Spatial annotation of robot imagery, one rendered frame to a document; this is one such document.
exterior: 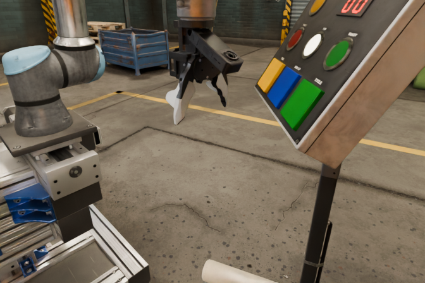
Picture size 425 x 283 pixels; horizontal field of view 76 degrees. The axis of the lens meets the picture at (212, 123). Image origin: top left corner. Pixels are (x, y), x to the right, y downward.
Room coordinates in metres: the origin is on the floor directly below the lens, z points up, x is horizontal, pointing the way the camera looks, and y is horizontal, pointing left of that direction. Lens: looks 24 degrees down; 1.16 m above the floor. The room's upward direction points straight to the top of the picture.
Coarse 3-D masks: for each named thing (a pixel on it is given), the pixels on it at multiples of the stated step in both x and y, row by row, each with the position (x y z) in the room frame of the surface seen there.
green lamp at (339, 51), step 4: (340, 44) 0.44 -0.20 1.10; (344, 44) 0.43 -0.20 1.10; (336, 48) 0.44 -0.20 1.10; (340, 48) 0.43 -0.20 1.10; (344, 48) 0.42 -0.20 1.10; (332, 52) 0.45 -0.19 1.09; (336, 52) 0.43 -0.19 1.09; (340, 52) 0.42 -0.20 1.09; (344, 52) 0.42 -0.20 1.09; (328, 56) 0.45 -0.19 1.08; (332, 56) 0.44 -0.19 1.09; (336, 56) 0.43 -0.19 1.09; (340, 56) 0.42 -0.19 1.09; (328, 60) 0.44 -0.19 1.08; (332, 60) 0.43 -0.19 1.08; (336, 60) 0.42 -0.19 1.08; (328, 64) 0.43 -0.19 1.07; (332, 64) 0.42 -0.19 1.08
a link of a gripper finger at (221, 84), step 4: (216, 76) 0.58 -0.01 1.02; (220, 76) 0.58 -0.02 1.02; (212, 80) 0.58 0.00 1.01; (216, 80) 0.58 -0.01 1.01; (220, 80) 0.58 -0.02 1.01; (224, 80) 0.59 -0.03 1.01; (208, 84) 0.63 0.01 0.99; (212, 84) 0.58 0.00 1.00; (216, 84) 0.57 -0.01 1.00; (220, 84) 0.58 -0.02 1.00; (224, 84) 0.59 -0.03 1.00; (212, 88) 0.63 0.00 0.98; (216, 88) 0.59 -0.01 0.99; (220, 88) 0.58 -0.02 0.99; (224, 88) 0.59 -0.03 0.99; (220, 92) 0.59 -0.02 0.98; (224, 92) 0.59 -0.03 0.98; (220, 96) 0.60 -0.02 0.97; (224, 96) 0.59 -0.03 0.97; (224, 100) 0.60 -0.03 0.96; (224, 104) 0.61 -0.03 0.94
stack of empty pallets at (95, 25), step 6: (90, 24) 6.53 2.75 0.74; (96, 24) 6.58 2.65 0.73; (102, 24) 6.56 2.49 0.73; (108, 24) 6.59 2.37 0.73; (114, 24) 6.75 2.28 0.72; (120, 24) 6.85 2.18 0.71; (90, 30) 6.43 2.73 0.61; (96, 30) 6.31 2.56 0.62; (90, 36) 6.89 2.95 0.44; (96, 36) 6.89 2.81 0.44; (96, 42) 6.87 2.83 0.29
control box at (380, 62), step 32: (352, 0) 0.50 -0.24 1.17; (384, 0) 0.42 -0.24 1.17; (416, 0) 0.37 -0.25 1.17; (320, 32) 0.54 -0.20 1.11; (352, 32) 0.44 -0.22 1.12; (384, 32) 0.37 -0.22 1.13; (416, 32) 0.37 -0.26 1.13; (288, 64) 0.58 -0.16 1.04; (320, 64) 0.46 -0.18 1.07; (352, 64) 0.38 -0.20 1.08; (384, 64) 0.37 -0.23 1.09; (416, 64) 0.37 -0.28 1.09; (288, 96) 0.49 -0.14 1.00; (352, 96) 0.37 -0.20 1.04; (384, 96) 0.37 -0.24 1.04; (288, 128) 0.42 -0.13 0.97; (320, 128) 0.36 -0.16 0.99; (352, 128) 0.37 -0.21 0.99; (320, 160) 0.36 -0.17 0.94
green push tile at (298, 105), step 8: (304, 80) 0.46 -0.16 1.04; (304, 88) 0.44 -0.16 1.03; (312, 88) 0.42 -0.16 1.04; (296, 96) 0.45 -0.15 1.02; (304, 96) 0.43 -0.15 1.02; (312, 96) 0.41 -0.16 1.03; (320, 96) 0.40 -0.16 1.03; (288, 104) 0.46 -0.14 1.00; (296, 104) 0.43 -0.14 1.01; (304, 104) 0.41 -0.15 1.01; (312, 104) 0.40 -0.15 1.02; (280, 112) 0.46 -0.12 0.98; (288, 112) 0.44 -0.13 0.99; (296, 112) 0.42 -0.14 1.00; (304, 112) 0.40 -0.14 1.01; (288, 120) 0.42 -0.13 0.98; (296, 120) 0.40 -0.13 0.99; (296, 128) 0.39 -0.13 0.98
